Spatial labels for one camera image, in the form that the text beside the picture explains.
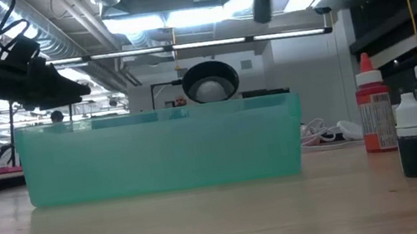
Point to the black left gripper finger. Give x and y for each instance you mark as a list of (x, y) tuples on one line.
[(65, 87), (63, 102)]

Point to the red food coloring bottle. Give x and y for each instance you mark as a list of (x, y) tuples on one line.
[(373, 107)]

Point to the person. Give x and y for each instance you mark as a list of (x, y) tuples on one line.
[(180, 101), (56, 116)]

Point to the black stand pole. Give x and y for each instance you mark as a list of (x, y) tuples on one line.
[(12, 135)]

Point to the long ceiling light bar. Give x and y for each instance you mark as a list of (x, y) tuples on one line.
[(205, 44)]

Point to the pink tray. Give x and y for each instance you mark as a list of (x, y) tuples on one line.
[(9, 169)]

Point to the green translucent plastic bin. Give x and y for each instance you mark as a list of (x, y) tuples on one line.
[(156, 154)]

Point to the white round spot lamp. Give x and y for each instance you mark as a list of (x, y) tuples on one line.
[(208, 75)]

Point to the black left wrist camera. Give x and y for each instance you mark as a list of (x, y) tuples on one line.
[(22, 52)]

